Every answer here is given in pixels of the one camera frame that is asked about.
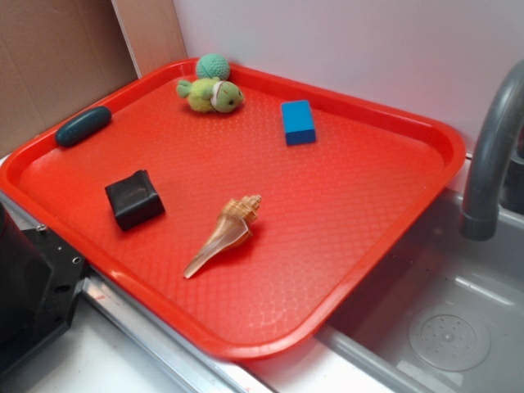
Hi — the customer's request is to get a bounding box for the dark teal oval capsule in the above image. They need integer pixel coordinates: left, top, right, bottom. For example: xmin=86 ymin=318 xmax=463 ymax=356
xmin=54 ymin=106 xmax=112 ymax=147

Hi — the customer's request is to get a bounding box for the brown cardboard panel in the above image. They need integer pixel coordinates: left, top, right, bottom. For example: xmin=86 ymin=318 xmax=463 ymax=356
xmin=1 ymin=1 xmax=187 ymax=156

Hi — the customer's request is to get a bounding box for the grey plastic sink basin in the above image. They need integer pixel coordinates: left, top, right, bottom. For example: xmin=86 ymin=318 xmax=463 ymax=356
xmin=318 ymin=191 xmax=523 ymax=392

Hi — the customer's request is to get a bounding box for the green plush turtle toy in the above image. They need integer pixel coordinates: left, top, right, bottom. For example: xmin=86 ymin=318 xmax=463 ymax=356
xmin=176 ymin=77 xmax=245 ymax=114

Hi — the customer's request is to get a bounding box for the red plastic tray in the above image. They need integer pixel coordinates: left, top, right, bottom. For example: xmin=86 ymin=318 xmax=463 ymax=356
xmin=1 ymin=60 xmax=466 ymax=360

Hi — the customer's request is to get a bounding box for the blue rectangular block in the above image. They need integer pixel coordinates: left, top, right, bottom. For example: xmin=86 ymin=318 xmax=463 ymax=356
xmin=281 ymin=100 xmax=316 ymax=146

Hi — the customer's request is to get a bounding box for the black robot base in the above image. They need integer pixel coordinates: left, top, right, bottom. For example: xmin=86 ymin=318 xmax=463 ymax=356
xmin=1 ymin=207 xmax=87 ymax=377

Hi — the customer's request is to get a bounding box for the black square block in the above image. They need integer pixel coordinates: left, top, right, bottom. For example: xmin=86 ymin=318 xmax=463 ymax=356
xmin=105 ymin=169 xmax=165 ymax=231

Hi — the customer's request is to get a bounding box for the grey curved faucet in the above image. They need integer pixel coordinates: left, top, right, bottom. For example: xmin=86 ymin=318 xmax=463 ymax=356
xmin=459 ymin=61 xmax=523 ymax=241

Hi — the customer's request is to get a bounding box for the brown spiral seashell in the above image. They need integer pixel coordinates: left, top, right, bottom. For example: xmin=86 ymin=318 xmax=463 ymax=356
xmin=183 ymin=195 xmax=262 ymax=279

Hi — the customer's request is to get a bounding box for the green textured ball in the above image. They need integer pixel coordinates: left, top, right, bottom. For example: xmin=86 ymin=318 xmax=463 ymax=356
xmin=196 ymin=53 xmax=230 ymax=80

